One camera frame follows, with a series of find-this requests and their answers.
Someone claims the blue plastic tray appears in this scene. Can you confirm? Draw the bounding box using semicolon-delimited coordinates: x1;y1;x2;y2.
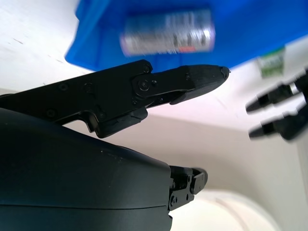
64;0;308;73

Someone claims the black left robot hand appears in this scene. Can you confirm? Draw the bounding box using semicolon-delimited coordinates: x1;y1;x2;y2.
245;71;308;143

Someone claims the purple roll with printed label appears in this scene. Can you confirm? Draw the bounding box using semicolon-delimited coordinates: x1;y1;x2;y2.
119;8;216;57

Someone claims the green and white carton box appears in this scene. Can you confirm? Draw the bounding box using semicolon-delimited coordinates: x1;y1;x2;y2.
256;47;287;79

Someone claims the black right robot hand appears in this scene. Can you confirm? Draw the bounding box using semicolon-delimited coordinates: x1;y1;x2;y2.
0;59;231;231

